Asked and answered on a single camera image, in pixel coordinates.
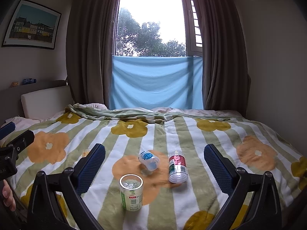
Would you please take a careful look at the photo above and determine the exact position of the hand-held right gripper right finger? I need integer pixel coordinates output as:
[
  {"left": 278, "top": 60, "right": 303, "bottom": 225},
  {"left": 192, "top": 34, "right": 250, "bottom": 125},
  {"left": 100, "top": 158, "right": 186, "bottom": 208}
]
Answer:
[{"left": 204, "top": 144, "right": 282, "bottom": 230}]

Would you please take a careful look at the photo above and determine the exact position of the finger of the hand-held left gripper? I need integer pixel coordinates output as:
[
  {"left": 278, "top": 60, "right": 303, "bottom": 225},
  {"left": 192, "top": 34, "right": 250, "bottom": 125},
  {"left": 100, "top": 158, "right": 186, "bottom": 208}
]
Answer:
[
  {"left": 6, "top": 130, "right": 35, "bottom": 160},
  {"left": 0, "top": 122, "right": 16, "bottom": 140}
]

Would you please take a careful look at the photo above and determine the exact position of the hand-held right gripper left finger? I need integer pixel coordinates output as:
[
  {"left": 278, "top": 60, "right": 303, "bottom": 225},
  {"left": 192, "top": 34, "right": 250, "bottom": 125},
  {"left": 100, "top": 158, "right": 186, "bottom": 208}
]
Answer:
[{"left": 27, "top": 143, "right": 106, "bottom": 230}]

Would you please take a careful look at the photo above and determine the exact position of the red green label clear cup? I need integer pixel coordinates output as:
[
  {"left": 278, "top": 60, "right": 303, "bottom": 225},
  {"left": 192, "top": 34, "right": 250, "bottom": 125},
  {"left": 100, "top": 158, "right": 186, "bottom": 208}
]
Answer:
[{"left": 168, "top": 150, "right": 188, "bottom": 184}]

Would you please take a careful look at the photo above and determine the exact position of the blue label clear cup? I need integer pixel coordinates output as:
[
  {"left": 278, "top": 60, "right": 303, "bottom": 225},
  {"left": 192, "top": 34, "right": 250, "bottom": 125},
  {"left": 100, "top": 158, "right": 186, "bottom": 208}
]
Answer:
[{"left": 138, "top": 150, "right": 160, "bottom": 172}]

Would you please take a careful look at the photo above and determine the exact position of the person's left hand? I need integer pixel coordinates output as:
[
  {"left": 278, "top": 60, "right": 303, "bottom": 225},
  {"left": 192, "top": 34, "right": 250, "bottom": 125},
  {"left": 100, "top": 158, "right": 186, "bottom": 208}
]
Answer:
[{"left": 2, "top": 180, "right": 17, "bottom": 212}]

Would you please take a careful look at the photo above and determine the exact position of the brown bed headboard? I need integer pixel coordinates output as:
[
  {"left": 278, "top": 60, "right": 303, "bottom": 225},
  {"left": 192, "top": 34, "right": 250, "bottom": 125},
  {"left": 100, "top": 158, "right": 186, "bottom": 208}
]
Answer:
[{"left": 0, "top": 80, "right": 70, "bottom": 126}]

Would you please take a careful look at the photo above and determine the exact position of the white headboard cushion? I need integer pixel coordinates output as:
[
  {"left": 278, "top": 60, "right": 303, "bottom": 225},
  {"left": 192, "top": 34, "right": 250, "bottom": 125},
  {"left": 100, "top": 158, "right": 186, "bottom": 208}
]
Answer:
[{"left": 21, "top": 85, "right": 74, "bottom": 121}]

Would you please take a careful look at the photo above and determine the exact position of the floral striped blanket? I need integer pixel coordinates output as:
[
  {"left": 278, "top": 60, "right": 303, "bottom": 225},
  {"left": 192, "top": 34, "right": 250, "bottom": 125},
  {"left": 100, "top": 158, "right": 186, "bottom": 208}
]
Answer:
[{"left": 0, "top": 103, "right": 307, "bottom": 230}]

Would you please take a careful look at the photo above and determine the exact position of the light blue hanging cloth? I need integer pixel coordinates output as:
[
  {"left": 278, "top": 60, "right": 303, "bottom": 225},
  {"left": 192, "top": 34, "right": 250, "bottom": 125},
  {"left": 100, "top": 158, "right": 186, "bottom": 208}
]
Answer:
[{"left": 109, "top": 55, "right": 204, "bottom": 111}]

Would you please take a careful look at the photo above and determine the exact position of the framed town picture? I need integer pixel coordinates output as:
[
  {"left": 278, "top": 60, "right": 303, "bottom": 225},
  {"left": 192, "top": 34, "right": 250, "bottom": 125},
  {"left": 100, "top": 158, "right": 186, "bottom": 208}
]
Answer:
[{"left": 1, "top": 0, "right": 62, "bottom": 50}]

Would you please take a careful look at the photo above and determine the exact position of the brown curtain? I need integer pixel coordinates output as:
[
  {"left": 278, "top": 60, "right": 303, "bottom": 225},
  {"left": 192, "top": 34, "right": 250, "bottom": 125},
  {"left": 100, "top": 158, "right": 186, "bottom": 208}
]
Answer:
[
  {"left": 191, "top": 0, "right": 251, "bottom": 120},
  {"left": 65, "top": 0, "right": 121, "bottom": 109}
]

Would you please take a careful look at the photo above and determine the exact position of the window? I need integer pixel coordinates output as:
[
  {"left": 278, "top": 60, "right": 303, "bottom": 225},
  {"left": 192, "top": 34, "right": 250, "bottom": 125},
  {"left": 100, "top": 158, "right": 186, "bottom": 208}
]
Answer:
[{"left": 115, "top": 0, "right": 205, "bottom": 58}]

